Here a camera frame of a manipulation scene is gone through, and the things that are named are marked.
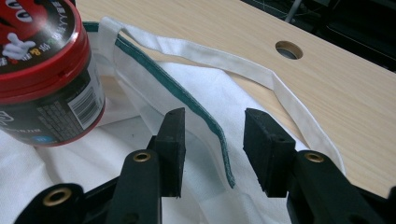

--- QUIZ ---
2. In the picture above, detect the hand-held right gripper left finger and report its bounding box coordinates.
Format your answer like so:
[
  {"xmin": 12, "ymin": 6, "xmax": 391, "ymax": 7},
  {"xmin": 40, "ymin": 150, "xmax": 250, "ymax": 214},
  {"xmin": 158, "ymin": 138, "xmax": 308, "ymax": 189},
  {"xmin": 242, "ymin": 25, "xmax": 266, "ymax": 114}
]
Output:
[{"xmin": 147, "ymin": 107, "xmax": 187, "ymax": 199}]

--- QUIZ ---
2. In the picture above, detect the grey metal stand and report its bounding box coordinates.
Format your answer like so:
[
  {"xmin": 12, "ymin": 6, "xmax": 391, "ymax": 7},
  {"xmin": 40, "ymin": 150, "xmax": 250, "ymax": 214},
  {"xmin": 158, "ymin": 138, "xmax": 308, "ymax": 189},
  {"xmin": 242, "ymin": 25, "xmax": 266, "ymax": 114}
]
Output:
[{"xmin": 284, "ymin": 0, "xmax": 304, "ymax": 23}]

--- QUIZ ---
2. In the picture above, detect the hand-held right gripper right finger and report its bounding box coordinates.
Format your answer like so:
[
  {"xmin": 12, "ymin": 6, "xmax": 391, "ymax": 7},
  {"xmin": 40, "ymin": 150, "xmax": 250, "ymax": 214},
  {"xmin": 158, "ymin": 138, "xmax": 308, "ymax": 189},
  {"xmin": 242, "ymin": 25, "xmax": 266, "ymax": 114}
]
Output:
[{"xmin": 243, "ymin": 107, "xmax": 296, "ymax": 199}]

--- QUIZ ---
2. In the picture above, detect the white green orange cloth bag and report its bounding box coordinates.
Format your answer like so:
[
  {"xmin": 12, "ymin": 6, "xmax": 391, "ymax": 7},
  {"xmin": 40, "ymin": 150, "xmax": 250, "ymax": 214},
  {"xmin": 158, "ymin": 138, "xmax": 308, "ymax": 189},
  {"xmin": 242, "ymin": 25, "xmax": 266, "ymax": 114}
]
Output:
[{"xmin": 0, "ymin": 17, "xmax": 347, "ymax": 224}]

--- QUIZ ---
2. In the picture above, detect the red-lidded candy jar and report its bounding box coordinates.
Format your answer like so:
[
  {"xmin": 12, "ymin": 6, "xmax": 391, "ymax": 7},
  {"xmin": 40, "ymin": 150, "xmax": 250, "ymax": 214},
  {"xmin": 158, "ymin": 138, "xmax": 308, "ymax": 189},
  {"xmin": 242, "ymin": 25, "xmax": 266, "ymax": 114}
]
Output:
[{"xmin": 0, "ymin": 0, "xmax": 106, "ymax": 147}]

